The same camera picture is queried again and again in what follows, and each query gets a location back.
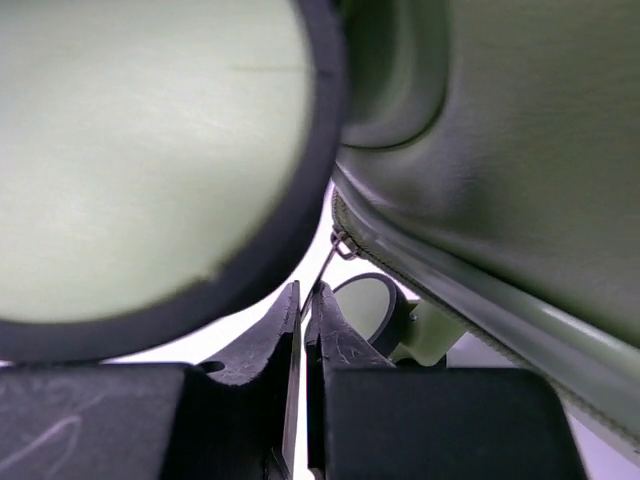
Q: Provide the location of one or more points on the suitcase zipper pull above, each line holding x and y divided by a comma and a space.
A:
343, 246

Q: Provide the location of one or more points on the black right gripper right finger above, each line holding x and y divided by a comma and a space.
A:
369, 419

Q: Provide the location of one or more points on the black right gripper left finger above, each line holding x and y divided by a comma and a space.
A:
232, 416

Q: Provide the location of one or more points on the green hard-shell suitcase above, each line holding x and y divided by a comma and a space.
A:
164, 163

